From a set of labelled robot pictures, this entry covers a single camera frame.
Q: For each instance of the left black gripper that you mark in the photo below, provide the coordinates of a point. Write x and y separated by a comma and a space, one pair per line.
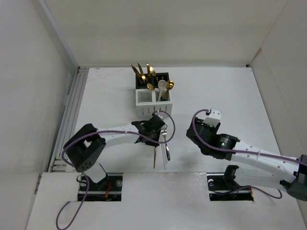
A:
152, 143

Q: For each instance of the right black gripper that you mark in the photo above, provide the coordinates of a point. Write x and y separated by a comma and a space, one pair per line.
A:
213, 130

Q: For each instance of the rose gold spoon green handle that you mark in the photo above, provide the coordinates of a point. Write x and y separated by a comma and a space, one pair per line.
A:
150, 86

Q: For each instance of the white ceramic spoon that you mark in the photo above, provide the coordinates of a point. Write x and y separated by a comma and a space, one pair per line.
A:
162, 85

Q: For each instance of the gold fork green handle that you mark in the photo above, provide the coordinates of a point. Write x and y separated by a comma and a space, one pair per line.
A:
152, 71

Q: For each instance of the rose gold knife green handle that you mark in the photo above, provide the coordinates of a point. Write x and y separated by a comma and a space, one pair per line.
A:
149, 72

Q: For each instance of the rose gold fork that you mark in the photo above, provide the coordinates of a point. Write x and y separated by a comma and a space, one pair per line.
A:
155, 157

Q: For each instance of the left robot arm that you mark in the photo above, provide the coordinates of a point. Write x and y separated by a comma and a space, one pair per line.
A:
85, 147

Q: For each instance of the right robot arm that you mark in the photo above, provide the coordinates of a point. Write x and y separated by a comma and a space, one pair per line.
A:
250, 165

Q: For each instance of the white utensil caddy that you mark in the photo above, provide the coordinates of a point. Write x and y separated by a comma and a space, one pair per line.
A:
147, 102

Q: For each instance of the black utensil caddy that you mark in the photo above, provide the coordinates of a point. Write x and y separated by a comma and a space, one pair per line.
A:
153, 80

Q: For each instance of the silver fork green handle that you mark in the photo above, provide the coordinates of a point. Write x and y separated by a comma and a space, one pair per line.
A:
167, 149

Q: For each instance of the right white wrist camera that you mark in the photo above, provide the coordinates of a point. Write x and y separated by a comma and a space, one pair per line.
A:
213, 117

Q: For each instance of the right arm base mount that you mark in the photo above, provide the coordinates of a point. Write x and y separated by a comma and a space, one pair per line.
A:
221, 186

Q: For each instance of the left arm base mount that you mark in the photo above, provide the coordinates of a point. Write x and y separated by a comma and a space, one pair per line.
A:
108, 187

